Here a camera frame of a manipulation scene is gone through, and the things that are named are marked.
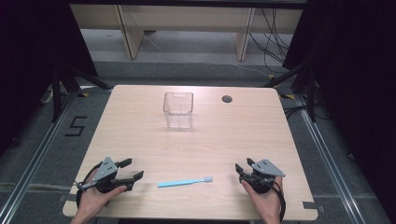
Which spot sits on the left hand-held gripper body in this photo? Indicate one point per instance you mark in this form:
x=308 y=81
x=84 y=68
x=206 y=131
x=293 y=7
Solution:
x=105 y=169

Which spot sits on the metal floor rail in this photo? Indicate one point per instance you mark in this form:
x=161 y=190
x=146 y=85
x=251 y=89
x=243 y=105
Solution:
x=34 y=158
x=330 y=161

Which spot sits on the person's right hand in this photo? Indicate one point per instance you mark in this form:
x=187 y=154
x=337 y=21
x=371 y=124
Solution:
x=264 y=202

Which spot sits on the black curtain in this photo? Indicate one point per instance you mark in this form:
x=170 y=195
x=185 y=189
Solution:
x=34 y=62
x=358 y=77

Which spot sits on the dark round table grommet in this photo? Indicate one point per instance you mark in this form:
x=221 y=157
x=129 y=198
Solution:
x=227 y=99

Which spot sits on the clear plastic container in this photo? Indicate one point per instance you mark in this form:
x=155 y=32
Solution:
x=178 y=109

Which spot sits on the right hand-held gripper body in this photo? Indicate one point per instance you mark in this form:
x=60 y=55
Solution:
x=266 y=169

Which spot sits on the black metal stand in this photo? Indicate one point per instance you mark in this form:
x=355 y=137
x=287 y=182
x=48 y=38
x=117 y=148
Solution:
x=57 y=93
x=311 y=93

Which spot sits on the person's left hand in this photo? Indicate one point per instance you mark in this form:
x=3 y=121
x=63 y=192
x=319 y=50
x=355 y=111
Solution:
x=93 y=200

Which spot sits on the light blue toothbrush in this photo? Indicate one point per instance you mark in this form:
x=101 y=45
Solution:
x=183 y=182

